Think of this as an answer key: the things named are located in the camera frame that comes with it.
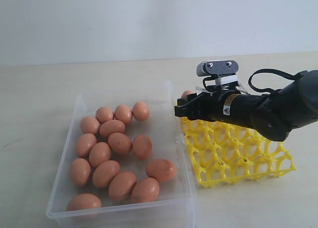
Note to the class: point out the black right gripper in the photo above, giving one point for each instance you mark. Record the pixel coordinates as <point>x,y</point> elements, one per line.
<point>229,107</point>

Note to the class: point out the brown egg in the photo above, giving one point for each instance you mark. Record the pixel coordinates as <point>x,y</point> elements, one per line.
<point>120,143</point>
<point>110,127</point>
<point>162,170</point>
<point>141,111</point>
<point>186,93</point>
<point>84,144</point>
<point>83,202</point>
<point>147,190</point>
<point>122,185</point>
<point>104,114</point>
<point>123,113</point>
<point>80,172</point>
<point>142,147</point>
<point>99,153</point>
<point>105,173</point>
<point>89,124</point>

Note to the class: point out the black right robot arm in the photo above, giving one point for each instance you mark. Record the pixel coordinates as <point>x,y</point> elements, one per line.
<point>274,113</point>

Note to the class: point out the yellow plastic egg tray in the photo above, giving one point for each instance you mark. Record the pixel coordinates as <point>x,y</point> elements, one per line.
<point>222,153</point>

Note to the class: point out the clear plastic bin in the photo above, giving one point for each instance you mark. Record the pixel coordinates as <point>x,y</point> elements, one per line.
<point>175,205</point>

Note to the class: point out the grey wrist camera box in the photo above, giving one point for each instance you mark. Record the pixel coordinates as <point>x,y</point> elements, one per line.
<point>218,67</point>

